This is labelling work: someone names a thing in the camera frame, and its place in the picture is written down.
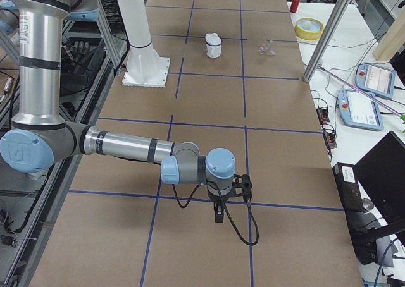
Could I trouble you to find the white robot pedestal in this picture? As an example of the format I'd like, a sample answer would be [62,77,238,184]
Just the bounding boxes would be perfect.
[117,0,170,88]

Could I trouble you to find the aluminium frame post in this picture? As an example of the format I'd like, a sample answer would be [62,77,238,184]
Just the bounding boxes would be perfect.
[303,0,350,82]

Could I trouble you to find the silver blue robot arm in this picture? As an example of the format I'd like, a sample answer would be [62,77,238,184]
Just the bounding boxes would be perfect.
[1,0,235,223]

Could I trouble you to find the yellow tape roll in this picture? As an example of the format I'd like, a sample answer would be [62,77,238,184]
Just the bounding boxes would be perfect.
[294,18,325,41]

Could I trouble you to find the teach pendant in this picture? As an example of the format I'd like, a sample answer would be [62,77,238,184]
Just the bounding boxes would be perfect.
[355,63,396,99]
[338,89,384,131]

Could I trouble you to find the black box device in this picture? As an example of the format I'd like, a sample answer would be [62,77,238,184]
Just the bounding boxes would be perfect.
[332,162,393,267]

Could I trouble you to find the aluminium side rack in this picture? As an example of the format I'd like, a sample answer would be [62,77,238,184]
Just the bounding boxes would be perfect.
[1,8,125,286]

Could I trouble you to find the clear plastic funnel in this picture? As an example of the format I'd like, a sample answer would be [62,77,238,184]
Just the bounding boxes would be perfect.
[258,39,277,56]

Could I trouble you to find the black laptop computer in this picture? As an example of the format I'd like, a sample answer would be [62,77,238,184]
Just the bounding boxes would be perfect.
[354,131,405,223]

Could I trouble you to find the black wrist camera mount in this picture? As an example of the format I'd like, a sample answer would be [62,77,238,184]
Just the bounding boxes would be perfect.
[230,174,252,205]

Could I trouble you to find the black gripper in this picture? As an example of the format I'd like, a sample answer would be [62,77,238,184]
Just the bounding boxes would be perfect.
[211,193,225,223]

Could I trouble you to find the white enamel cup lid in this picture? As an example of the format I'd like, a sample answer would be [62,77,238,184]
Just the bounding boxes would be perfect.
[205,33,222,46]

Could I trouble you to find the near teach pendant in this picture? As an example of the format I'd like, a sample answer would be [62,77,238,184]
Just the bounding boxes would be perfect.
[338,89,384,131]

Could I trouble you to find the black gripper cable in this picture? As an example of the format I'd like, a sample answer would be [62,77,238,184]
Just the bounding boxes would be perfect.
[170,179,260,247]

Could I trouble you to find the far teach pendant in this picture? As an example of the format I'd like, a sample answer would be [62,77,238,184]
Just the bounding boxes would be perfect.
[355,63,396,99]

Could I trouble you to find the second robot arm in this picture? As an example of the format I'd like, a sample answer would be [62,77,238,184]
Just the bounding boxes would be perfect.
[1,0,99,34]

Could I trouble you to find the white enamel cup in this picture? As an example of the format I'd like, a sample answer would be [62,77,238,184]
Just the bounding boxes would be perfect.
[206,44,222,58]

